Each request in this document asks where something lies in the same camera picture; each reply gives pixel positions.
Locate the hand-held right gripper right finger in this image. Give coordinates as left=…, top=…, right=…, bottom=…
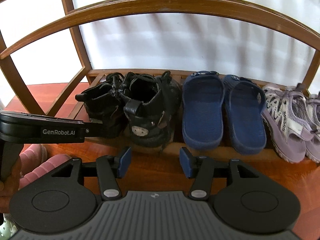
left=180, top=147, right=260, bottom=200

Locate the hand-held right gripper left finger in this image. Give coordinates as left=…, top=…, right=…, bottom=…
left=51, top=146, right=132, bottom=200

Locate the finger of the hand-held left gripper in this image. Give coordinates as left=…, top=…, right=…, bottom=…
left=84, top=119, right=103, bottom=138

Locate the pink grey fur slipper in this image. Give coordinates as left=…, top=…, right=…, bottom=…
left=19, top=154, right=69, bottom=191
left=20, top=144, right=48, bottom=174

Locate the black leather boot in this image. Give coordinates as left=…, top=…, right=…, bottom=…
left=75, top=73, right=128, bottom=138

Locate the blue rubber slide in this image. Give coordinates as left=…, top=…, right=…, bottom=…
left=182, top=71, right=225, bottom=150
left=222, top=74, right=267, bottom=155

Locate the black lace sandal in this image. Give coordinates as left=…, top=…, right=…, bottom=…
left=120, top=71, right=182, bottom=153

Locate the pale green clog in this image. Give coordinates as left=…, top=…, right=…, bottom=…
left=0, top=216, right=18, bottom=240

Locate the purple mesh sneaker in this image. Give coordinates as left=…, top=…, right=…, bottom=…
left=304, top=94, right=320, bottom=163
left=261, top=83, right=317, bottom=165

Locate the brown wooden shoe rack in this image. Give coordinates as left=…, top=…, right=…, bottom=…
left=0, top=0, right=320, bottom=165

